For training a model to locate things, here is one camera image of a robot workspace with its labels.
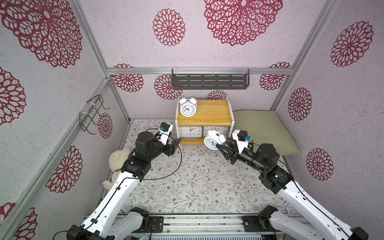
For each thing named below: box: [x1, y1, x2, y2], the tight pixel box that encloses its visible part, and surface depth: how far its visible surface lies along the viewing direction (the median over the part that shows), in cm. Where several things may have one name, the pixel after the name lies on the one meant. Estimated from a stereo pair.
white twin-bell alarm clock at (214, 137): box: [204, 128, 227, 151], surface depth 63 cm
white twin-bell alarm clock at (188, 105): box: [179, 94, 197, 118], surface depth 74 cm
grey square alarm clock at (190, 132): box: [178, 126, 203, 139], surface depth 87 cm
